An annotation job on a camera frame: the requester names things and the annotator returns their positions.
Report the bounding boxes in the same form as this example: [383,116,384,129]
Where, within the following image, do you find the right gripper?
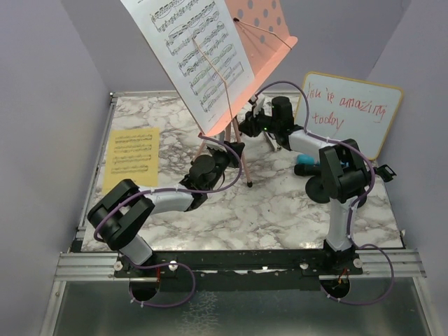
[236,106,279,139]

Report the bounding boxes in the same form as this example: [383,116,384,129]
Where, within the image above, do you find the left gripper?
[206,141,244,193]

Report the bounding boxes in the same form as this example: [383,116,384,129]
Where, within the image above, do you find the black microphone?
[294,164,321,177]

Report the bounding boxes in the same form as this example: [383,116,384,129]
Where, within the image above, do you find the yellow sheet music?
[102,128,160,195]

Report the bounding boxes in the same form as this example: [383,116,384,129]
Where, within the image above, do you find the pink music stand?
[190,0,299,187]

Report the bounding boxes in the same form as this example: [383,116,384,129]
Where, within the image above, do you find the white sheet music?
[122,0,254,133]

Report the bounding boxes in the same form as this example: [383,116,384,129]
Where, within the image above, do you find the blue toy microphone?
[297,154,320,166]

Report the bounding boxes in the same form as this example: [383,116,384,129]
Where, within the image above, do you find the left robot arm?
[87,139,245,277]

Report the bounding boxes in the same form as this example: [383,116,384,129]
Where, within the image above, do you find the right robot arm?
[239,96,375,274]

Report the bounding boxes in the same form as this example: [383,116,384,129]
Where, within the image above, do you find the white stapler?
[263,133,282,152]

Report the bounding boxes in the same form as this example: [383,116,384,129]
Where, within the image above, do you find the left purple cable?
[92,134,243,309]

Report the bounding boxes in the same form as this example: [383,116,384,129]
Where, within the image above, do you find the purple cable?
[92,134,243,309]
[253,80,396,305]

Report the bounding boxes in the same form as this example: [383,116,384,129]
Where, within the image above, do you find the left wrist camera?
[197,134,227,154]

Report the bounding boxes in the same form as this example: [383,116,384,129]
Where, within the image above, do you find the small whiteboard yellow frame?
[295,72,404,160]

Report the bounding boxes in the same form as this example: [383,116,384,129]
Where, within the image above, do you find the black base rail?
[114,248,363,292]

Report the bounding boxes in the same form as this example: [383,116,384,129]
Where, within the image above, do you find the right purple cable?
[253,80,396,305]

